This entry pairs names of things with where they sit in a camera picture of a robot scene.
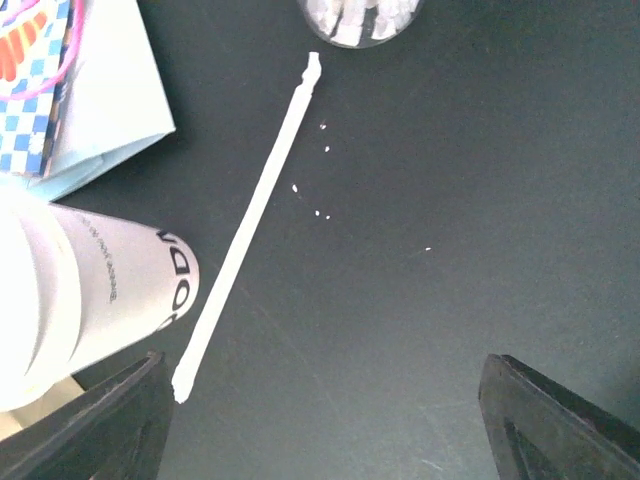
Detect single white stirrer packet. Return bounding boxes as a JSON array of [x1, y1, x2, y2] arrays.
[[171, 51, 322, 404]]

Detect light blue paper bag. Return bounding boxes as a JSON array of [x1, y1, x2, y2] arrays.
[[1, 0, 175, 200]]

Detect blue checkered paper bag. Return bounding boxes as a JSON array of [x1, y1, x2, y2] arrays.
[[1, 1, 74, 179]]

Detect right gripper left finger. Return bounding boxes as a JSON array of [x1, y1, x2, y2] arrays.
[[1, 352, 174, 479]]

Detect clear stirrer holder cup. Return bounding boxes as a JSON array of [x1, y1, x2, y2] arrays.
[[295, 0, 426, 50]]

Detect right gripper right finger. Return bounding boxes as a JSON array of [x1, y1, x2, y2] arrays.
[[478, 354, 639, 479]]

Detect kraft paper bag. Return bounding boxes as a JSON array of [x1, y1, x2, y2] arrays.
[[10, 376, 85, 428]]

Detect white stirrer packets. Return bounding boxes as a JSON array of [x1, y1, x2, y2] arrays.
[[312, 0, 419, 41]]

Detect pink cakes paper bag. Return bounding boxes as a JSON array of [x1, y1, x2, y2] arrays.
[[1, 1, 85, 101]]

